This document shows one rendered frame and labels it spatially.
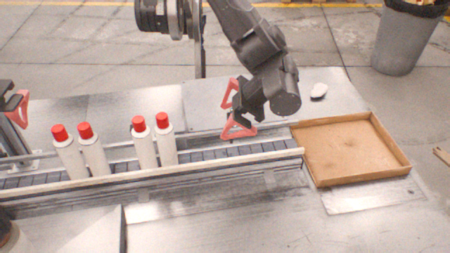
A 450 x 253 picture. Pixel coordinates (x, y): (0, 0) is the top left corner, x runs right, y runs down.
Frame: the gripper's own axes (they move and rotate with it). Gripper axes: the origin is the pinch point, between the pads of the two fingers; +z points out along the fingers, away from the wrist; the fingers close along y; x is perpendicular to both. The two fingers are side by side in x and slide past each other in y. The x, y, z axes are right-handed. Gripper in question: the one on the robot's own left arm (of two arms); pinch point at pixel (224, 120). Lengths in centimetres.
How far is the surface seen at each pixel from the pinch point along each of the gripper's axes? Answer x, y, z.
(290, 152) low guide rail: 32.3, -13.2, 8.0
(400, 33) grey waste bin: 152, -176, -18
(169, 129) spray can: -3.3, -10.0, 19.6
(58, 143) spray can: -25.1, -4.8, 37.0
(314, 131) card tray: 46, -30, 7
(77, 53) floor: -24, -210, 176
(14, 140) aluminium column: -34, -15, 57
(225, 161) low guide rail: 16.7, -9.6, 20.2
